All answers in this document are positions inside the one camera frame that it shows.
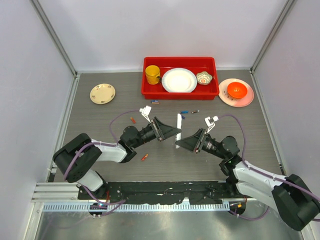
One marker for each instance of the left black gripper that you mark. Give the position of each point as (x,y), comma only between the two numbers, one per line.
(161,131)

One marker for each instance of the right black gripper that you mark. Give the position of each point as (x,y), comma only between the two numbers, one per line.
(192,142)

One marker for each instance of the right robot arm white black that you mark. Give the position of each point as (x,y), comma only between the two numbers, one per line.
(287,195)

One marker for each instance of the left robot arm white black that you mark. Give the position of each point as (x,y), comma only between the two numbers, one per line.
(76,158)

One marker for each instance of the red orange battery front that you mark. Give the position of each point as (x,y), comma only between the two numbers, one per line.
(144,157)

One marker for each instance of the white plate in tray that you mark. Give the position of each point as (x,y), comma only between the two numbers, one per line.
(179,80)

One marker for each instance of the red plastic tray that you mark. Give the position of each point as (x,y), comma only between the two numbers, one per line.
(195,64)

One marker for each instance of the yellow mug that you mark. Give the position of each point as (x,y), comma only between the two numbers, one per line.
(153,74)

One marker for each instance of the small patterned bowl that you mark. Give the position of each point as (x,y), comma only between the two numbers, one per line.
(204,78)

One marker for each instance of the pink plate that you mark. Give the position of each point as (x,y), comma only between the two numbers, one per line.
(235,102)

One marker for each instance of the orange bowl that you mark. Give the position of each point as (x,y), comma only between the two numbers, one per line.
(237,90)

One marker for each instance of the cream floral plate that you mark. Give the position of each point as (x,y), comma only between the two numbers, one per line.
(102,93)

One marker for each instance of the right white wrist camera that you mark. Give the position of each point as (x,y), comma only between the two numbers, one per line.
(210,122)

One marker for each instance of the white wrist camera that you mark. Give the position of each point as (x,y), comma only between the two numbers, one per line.
(210,122)
(145,111)

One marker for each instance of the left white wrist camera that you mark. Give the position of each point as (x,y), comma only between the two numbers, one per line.
(145,111)

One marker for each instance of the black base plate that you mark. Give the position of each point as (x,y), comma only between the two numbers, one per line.
(167,192)

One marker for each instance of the slotted cable duct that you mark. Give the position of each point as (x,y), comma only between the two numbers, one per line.
(93,207)

